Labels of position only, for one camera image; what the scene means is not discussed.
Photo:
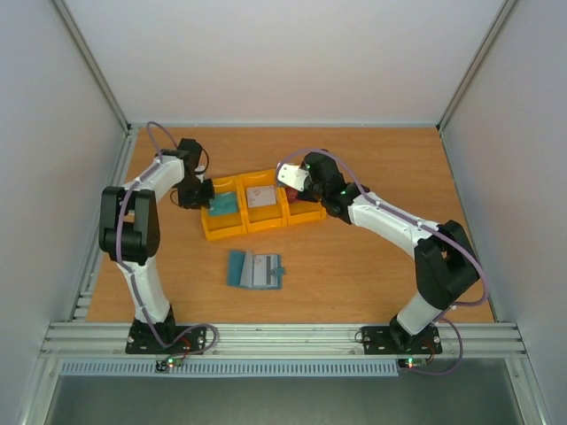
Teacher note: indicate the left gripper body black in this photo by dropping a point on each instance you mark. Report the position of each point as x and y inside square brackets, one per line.
[193, 193]

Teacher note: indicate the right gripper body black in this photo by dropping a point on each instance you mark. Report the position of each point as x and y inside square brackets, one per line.
[306, 189]

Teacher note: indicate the blue leather card holder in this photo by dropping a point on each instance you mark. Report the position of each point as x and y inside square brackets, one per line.
[239, 274]

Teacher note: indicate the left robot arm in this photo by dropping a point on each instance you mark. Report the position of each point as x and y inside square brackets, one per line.
[129, 231]

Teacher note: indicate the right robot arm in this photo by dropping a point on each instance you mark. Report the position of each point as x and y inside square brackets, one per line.
[445, 265]

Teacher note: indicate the red card in bin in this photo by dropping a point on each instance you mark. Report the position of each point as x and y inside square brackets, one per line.
[292, 196]

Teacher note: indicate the teal card in bin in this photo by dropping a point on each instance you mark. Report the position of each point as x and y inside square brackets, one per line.
[222, 204]

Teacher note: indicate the white card in bin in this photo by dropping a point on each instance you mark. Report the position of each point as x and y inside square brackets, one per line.
[260, 196]

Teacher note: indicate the white card in holder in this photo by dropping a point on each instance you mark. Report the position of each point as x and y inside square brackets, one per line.
[264, 271]

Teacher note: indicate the yellow bin left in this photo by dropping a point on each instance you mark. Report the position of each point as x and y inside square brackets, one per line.
[225, 217]

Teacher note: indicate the yellow bin middle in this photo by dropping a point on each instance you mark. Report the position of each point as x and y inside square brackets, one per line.
[262, 218]

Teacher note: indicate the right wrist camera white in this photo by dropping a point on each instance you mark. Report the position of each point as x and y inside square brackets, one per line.
[292, 176]

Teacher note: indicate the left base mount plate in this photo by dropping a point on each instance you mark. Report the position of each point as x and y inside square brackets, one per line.
[141, 340]

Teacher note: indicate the base mount plate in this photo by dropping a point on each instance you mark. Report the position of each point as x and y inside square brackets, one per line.
[377, 340]
[141, 340]

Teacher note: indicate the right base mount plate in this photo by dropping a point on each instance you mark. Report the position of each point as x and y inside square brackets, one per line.
[377, 340]

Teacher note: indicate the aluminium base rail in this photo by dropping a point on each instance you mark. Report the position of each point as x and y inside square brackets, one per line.
[284, 341]

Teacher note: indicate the slotted cable duct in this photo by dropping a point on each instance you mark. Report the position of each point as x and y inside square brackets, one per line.
[232, 368]

